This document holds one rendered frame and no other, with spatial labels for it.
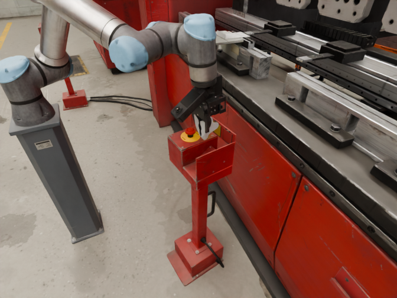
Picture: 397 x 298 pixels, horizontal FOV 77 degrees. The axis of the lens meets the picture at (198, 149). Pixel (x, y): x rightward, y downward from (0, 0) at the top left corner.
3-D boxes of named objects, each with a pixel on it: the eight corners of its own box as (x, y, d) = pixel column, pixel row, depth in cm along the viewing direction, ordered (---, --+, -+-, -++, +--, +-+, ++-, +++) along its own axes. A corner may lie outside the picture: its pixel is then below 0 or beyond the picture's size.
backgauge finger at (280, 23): (237, 34, 126) (238, 23, 123) (280, 29, 134) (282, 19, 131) (250, 40, 117) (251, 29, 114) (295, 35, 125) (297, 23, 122)
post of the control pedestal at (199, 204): (192, 241, 131) (189, 165, 98) (200, 236, 134) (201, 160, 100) (197, 249, 128) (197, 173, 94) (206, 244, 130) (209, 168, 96)
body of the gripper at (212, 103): (226, 113, 76) (226, 76, 69) (203, 124, 73) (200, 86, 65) (212, 103, 81) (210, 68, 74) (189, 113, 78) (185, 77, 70)
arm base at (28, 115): (12, 130, 96) (0, 107, 90) (16, 112, 107) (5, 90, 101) (55, 120, 101) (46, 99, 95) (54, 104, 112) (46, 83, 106)
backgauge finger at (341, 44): (288, 59, 97) (290, 45, 94) (338, 51, 105) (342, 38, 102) (309, 70, 88) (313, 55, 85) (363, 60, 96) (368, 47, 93)
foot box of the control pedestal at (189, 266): (165, 255, 138) (163, 243, 130) (203, 233, 149) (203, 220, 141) (184, 287, 125) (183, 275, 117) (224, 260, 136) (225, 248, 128)
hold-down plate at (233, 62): (210, 55, 133) (211, 50, 131) (220, 54, 135) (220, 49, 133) (238, 76, 112) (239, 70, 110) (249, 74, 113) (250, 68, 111)
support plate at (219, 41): (175, 38, 119) (175, 35, 118) (225, 32, 127) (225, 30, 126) (189, 48, 106) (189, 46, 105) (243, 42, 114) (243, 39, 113)
